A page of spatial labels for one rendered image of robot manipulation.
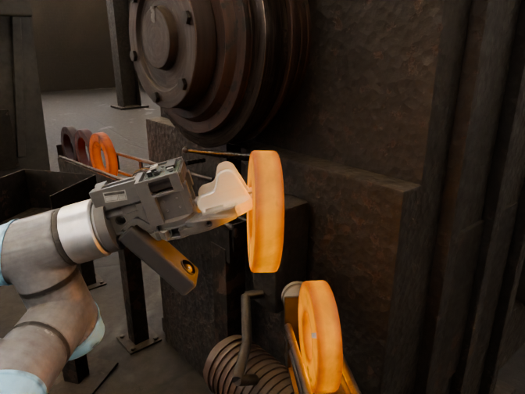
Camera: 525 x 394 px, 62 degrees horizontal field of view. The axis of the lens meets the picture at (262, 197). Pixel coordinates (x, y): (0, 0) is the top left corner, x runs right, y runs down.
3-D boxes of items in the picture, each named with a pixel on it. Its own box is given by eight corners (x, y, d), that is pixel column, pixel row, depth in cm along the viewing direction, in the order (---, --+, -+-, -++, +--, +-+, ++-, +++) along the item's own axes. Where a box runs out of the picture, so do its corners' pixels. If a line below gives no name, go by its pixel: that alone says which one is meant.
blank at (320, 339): (323, 385, 69) (302, 387, 69) (314, 286, 74) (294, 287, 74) (349, 399, 55) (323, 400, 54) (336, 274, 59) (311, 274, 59)
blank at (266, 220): (270, 145, 63) (247, 145, 62) (287, 159, 48) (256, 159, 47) (267, 248, 66) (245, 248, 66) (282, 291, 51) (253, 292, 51)
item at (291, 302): (326, 352, 75) (328, 294, 72) (327, 354, 74) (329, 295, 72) (283, 354, 74) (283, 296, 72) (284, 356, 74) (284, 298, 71)
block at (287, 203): (285, 284, 105) (287, 190, 97) (309, 299, 99) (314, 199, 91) (251, 301, 98) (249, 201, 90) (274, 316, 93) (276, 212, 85)
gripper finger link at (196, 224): (234, 210, 51) (162, 231, 51) (238, 222, 52) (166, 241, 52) (233, 197, 56) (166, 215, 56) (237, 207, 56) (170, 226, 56)
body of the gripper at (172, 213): (183, 170, 50) (80, 199, 50) (205, 236, 53) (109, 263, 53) (187, 154, 57) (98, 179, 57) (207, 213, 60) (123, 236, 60)
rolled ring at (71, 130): (70, 127, 179) (79, 126, 181) (57, 126, 193) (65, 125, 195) (79, 171, 184) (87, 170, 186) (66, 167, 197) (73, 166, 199)
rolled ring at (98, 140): (84, 138, 167) (93, 137, 169) (97, 186, 168) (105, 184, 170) (100, 128, 152) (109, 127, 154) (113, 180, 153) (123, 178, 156)
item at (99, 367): (59, 351, 166) (24, 168, 142) (121, 363, 160) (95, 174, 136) (18, 390, 148) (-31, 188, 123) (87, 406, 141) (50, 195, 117)
